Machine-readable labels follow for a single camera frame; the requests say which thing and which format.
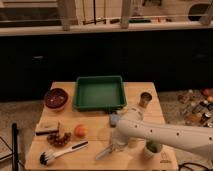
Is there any dark red bowl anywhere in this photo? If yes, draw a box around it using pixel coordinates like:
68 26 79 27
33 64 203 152
44 88 68 111

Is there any black metal stand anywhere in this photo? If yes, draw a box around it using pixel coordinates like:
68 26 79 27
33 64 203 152
0 123 19 171

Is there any white dish brush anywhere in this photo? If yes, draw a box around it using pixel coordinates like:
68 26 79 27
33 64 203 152
39 141 89 166

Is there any group of spice bottles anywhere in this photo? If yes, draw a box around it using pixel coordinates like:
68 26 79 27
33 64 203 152
178 89 213 128

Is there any blue sponge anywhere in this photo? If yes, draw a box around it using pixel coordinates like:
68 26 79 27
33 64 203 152
109 114 120 127

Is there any orange fruit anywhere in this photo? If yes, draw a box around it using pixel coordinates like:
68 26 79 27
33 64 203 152
74 124 87 138

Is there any white mug green inside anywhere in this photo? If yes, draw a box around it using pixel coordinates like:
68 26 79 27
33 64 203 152
143 141 163 159

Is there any blue-grey towel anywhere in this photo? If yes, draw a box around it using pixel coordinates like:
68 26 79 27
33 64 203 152
95 145 113 160

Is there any metal cup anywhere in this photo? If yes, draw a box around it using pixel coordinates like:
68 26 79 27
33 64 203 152
139 92 152 108

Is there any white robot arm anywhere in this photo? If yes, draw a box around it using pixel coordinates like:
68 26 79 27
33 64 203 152
111 107 213 159

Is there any black-handled scrub block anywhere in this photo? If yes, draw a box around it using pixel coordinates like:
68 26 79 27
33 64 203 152
35 122 60 136

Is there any green plastic tray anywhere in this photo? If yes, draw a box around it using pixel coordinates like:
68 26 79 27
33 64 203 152
73 76 127 111

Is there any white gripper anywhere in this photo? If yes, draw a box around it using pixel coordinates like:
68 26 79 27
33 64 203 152
111 131 129 151

